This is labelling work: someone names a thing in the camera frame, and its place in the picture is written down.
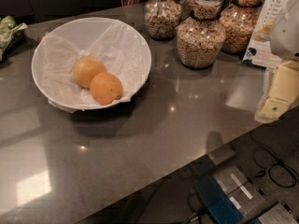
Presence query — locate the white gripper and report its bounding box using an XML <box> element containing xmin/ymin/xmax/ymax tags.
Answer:
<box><xmin>254</xmin><ymin>0</ymin><xmax>299</xmax><ymax>123</ymax></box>

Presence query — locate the orange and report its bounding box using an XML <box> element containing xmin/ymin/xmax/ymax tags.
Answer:
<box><xmin>90</xmin><ymin>73</ymin><xmax>123</xmax><ymax>105</ymax></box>
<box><xmin>73</xmin><ymin>57</ymin><xmax>106</xmax><ymax>88</ymax></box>

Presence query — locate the white bowl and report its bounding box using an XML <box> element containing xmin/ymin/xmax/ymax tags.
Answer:
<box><xmin>31</xmin><ymin>17</ymin><xmax>152</xmax><ymax>112</ymax></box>

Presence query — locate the allergen info sign card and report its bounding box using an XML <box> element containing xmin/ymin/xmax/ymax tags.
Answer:
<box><xmin>242</xmin><ymin>0</ymin><xmax>289</xmax><ymax>68</ymax></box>

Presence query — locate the right glass cereal jar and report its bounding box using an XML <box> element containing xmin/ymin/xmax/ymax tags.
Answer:
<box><xmin>221</xmin><ymin>0</ymin><xmax>263</xmax><ymax>54</ymax></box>

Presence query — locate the glass cereal jar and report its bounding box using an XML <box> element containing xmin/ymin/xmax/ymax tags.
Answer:
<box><xmin>144</xmin><ymin>0</ymin><xmax>182</xmax><ymax>40</ymax></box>
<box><xmin>177</xmin><ymin>0</ymin><xmax>225</xmax><ymax>69</ymax></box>
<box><xmin>221</xmin><ymin>0</ymin><xmax>263</xmax><ymax>54</ymax></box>

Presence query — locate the middle glass cereal jar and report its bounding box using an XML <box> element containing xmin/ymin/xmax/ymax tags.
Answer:
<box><xmin>177</xmin><ymin>0</ymin><xmax>225</xmax><ymax>69</ymax></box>

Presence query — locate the blue and grey floor box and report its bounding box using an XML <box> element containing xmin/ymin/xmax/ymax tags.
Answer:
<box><xmin>190</xmin><ymin>145</ymin><xmax>299</xmax><ymax>224</ymax></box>

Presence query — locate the left glass cereal jar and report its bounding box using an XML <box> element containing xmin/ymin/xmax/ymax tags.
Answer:
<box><xmin>144</xmin><ymin>0</ymin><xmax>182</xmax><ymax>40</ymax></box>

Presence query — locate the white paper napkin liner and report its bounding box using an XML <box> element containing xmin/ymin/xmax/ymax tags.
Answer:
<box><xmin>41</xmin><ymin>20</ymin><xmax>150</xmax><ymax>114</ymax></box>

